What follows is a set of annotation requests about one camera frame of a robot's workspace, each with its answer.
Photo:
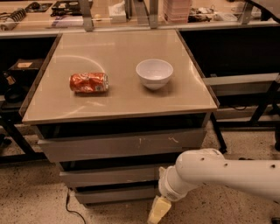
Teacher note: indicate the grey top drawer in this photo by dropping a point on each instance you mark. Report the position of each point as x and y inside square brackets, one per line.
[121, 145]

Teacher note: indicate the long background workbench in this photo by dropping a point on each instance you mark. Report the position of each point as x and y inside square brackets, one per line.
[231, 51]

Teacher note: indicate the grey drawer cabinet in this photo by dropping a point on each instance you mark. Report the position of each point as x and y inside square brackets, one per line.
[55, 111]

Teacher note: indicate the black box with label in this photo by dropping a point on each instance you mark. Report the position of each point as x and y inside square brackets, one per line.
[28, 66]

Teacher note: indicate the white bowl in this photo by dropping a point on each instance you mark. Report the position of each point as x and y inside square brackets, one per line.
[154, 73]

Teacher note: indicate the white tissue box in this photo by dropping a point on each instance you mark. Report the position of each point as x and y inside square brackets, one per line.
[117, 13]

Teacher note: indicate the grey drawer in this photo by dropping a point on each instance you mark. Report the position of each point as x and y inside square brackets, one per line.
[121, 145]
[112, 176]
[101, 194]

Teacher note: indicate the crushed orange soda can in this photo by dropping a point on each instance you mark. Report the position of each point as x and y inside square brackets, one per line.
[88, 83]

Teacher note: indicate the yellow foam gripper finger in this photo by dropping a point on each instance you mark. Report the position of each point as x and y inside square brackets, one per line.
[159, 209]

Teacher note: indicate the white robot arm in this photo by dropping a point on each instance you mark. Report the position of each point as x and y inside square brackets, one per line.
[195, 168]

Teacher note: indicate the pink plastic crate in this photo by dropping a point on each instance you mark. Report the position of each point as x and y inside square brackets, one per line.
[176, 11]

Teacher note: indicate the grey bottom drawer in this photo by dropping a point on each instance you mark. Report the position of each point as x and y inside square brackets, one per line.
[101, 194]

